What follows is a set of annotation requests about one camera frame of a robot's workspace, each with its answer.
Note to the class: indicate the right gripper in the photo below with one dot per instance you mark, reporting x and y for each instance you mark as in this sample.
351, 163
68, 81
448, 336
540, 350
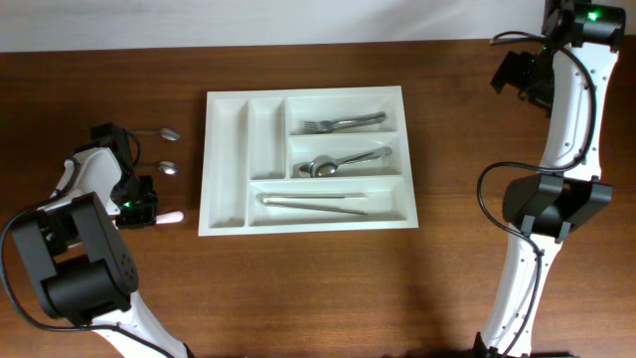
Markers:
508, 72

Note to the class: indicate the pink plastic knife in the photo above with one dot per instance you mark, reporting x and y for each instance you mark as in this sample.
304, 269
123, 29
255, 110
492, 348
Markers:
170, 218

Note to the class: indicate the small metal teaspoon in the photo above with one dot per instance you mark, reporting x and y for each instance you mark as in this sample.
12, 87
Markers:
164, 132
165, 167

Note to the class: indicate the metal kitchen tongs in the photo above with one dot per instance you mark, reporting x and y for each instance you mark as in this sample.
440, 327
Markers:
311, 202

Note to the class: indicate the large metal spoon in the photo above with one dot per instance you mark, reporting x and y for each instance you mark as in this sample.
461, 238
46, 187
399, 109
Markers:
325, 165
303, 170

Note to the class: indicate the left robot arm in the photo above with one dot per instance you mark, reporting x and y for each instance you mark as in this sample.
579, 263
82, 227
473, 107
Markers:
70, 245

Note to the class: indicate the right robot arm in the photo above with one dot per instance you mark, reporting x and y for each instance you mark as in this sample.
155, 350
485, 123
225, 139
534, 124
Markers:
567, 78

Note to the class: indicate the white plastic cutlery tray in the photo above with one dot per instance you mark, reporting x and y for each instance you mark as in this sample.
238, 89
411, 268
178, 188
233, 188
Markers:
249, 150

